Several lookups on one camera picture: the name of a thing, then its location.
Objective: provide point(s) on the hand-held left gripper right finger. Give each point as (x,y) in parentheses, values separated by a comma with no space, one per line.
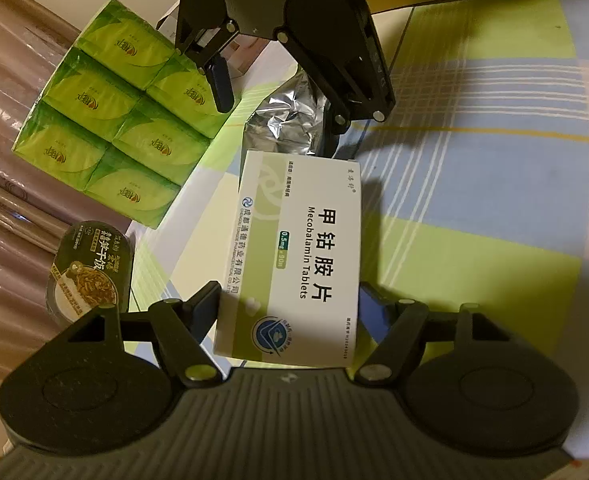
(374,310)

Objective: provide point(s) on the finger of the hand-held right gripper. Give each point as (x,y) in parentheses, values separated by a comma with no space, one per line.
(219,85)
(334,85)

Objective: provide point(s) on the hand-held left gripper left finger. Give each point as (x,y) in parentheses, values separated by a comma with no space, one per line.
(207,300)

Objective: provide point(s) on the silver foil bag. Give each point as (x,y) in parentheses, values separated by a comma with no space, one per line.
(279,120)

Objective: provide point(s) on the white tablet medicine box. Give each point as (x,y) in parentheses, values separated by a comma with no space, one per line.
(299,260)

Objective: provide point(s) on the plaid cloth-covered desktop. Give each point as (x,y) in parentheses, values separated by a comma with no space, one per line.
(474,185)

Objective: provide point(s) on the white humidifier carton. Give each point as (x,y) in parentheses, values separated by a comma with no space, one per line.
(254,55)

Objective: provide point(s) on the dark green instant rice bowl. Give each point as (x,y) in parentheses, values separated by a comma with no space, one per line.
(89,270)

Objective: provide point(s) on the stack of green tissue packs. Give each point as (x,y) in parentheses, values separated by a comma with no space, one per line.
(99,135)

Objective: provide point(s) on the brown curtain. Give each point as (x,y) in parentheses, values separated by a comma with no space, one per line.
(4,135)

